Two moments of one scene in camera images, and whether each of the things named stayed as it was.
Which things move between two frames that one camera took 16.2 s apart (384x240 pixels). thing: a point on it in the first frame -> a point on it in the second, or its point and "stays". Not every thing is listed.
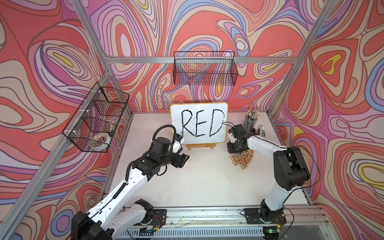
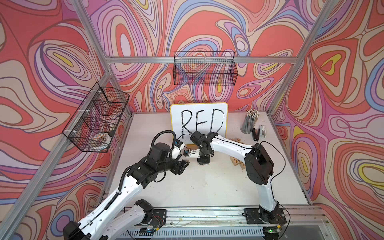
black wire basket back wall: (205, 68) stays
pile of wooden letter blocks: (243, 159) stays
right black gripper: (231, 150) -> (202, 161)
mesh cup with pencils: (249, 120) stays
